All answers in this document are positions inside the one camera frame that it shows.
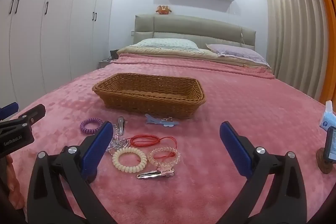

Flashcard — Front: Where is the round wooden phone stand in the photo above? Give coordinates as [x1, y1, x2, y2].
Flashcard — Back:
[316, 147, 336, 174]

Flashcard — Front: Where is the grey padded headboard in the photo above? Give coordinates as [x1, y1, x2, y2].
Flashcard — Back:
[134, 14, 256, 50]

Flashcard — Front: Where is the beige folded blanket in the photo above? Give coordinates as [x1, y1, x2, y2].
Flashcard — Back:
[117, 46, 272, 69]

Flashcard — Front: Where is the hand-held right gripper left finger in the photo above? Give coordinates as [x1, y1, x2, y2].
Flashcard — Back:
[27, 121, 117, 224]

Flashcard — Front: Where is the light purple pillow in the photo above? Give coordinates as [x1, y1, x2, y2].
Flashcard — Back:
[205, 44, 269, 67]

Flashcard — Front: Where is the plain silver hair clip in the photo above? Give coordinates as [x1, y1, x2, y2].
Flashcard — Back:
[117, 116, 127, 136]

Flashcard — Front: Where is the person's left hand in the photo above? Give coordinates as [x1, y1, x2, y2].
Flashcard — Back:
[5, 155, 22, 212]

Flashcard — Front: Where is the red cord bracelet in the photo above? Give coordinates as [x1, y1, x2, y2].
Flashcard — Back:
[127, 134, 182, 165]

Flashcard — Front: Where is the orange curtain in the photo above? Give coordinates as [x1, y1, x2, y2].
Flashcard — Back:
[306, 0, 336, 106]

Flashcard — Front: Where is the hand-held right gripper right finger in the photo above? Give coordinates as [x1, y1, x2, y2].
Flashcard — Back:
[219, 121, 307, 224]

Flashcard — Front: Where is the pink fleece blanket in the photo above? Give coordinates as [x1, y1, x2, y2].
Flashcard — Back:
[10, 53, 336, 224]

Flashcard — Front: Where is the clear pink spiral hair tie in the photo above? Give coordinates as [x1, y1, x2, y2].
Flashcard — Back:
[147, 147, 181, 167]

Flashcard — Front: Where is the silver hair clip pink end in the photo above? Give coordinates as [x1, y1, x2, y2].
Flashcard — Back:
[136, 166, 175, 179]

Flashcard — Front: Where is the cream spiral hair tie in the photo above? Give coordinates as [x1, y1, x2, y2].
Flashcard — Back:
[112, 147, 148, 171]

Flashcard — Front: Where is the white wardrobe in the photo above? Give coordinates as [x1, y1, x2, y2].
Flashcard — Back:
[0, 0, 121, 106]

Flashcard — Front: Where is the purple spiral hair tie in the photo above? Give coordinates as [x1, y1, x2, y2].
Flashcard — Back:
[80, 117, 103, 135]

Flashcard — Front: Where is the orange plush toy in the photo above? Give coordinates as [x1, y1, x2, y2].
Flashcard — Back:
[156, 5, 173, 15]

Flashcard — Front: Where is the clear crystal bracelet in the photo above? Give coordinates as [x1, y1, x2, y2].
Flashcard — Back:
[106, 123, 130, 153]

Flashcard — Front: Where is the blue hair clip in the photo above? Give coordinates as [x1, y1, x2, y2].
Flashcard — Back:
[145, 114, 180, 128]

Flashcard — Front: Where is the blue white tissue pack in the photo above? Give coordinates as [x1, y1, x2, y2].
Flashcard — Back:
[319, 101, 336, 131]

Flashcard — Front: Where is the brown wicker basket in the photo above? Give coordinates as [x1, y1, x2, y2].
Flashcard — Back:
[92, 72, 206, 120]

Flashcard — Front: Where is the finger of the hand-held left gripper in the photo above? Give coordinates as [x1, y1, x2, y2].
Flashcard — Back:
[0, 104, 46, 135]
[0, 102, 19, 119]

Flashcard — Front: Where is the white floral pillow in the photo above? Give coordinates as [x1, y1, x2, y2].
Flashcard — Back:
[133, 38, 200, 51]

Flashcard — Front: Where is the beige curtain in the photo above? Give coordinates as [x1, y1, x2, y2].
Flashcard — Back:
[262, 0, 328, 98]

